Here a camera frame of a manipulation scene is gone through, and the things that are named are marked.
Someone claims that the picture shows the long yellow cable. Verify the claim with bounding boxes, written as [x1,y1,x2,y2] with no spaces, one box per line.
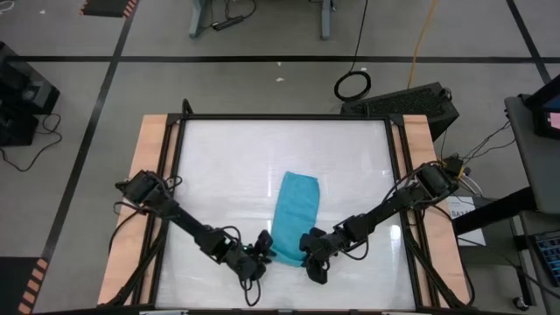
[406,0,439,90]

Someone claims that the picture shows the black cable with coil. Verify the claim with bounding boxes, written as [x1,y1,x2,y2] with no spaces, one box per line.
[332,0,373,103]

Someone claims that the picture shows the black cart beam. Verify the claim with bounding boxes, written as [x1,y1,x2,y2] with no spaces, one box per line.
[451,186,538,236]

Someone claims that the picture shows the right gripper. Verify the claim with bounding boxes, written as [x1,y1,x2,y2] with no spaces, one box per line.
[299,227,351,285]

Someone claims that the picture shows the grey desk leg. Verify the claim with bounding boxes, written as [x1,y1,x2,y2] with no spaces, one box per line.
[188,0,211,39]
[320,0,337,41]

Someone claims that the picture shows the teal terry towel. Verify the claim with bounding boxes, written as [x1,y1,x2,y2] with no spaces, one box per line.
[269,170,321,268]

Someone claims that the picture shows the black equipment stack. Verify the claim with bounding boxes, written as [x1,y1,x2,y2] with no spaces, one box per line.
[0,41,61,148]

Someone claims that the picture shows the wooden table side board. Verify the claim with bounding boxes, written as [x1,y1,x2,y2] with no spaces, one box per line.
[96,114,180,306]
[391,114,472,307]

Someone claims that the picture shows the black floor cable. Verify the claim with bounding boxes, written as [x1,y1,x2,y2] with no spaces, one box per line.
[0,112,64,173]

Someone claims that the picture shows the keyboard with blue keys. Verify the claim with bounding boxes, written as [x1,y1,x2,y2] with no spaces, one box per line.
[534,231,560,288]

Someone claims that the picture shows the grey cart top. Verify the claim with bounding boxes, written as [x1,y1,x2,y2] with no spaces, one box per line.
[503,94,560,215]

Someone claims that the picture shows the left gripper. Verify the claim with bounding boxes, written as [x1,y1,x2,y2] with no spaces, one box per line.
[220,229,275,281]

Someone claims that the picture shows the black power strip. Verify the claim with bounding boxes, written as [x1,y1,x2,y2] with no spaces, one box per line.
[211,15,245,32]

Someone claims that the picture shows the white paper sheet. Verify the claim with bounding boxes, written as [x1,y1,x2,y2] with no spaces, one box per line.
[445,195,487,247]

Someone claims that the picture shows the black orange hazard mat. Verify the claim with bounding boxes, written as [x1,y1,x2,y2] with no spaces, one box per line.
[78,0,140,19]
[0,256,50,315]

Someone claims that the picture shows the black monitor with lit screen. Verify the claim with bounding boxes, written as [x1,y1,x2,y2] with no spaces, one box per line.
[522,73,560,141]

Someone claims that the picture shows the black aluminium table frame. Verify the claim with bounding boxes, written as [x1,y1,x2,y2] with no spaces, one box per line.
[98,112,476,315]

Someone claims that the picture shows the cable junction box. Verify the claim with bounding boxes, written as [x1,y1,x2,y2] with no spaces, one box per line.
[442,153,466,177]

